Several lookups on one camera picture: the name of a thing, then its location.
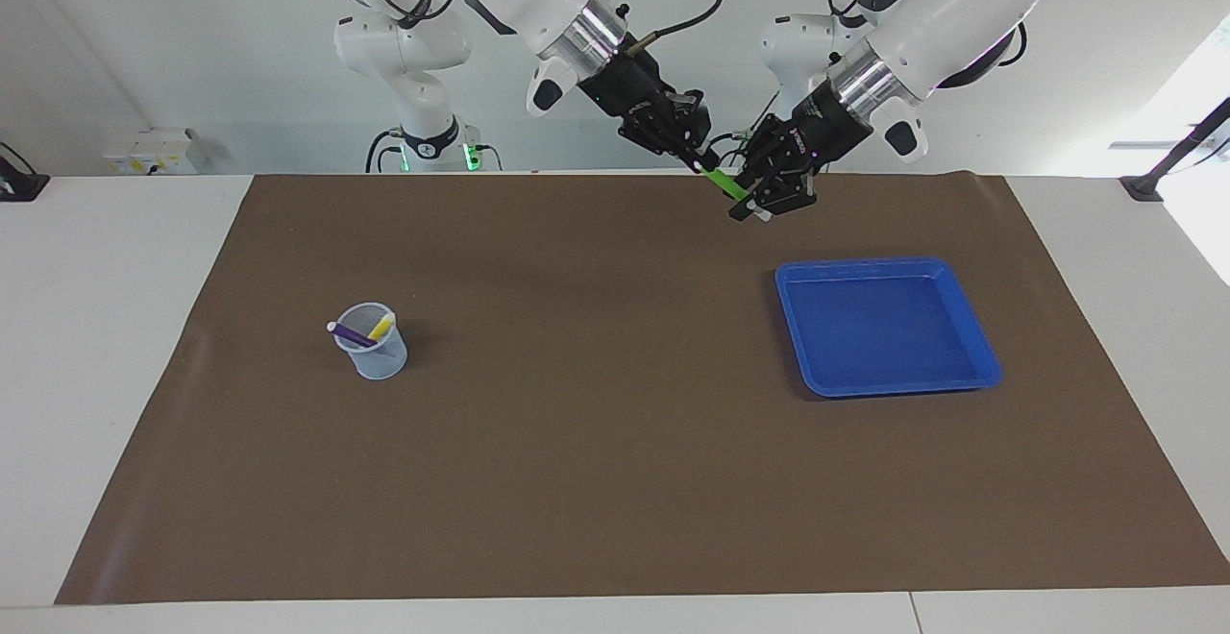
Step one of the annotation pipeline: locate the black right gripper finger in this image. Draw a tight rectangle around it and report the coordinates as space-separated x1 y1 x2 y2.
653 130 707 172
673 91 717 159

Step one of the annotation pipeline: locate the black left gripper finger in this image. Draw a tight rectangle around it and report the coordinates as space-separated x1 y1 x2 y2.
759 168 818 217
727 149 770 222

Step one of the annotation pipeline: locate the green highlighter pen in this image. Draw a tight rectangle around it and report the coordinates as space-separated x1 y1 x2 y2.
694 161 773 222

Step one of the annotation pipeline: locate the blue plastic tray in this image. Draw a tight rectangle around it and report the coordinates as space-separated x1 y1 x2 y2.
775 257 1003 399

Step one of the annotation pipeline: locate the brown table mat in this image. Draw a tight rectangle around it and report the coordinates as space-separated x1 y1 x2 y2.
55 171 1230 606

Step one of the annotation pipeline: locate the black stand with pole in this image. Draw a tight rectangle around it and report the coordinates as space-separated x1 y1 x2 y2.
1119 96 1230 203

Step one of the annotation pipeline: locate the blue mesh pen cup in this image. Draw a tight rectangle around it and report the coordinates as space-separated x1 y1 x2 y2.
332 302 409 381

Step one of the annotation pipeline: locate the black table clamp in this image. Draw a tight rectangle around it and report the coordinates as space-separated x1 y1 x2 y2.
0 141 51 203

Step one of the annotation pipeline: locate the black left base cable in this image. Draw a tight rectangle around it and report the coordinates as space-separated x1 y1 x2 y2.
709 86 781 169

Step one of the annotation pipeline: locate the black base cable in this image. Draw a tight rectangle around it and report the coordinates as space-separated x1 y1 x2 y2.
709 86 781 169
365 130 405 174

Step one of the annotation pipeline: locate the black right base cable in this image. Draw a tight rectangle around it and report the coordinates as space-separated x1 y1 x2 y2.
365 130 405 174

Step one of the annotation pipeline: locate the white wall socket box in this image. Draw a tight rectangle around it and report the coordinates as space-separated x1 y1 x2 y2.
101 128 200 177

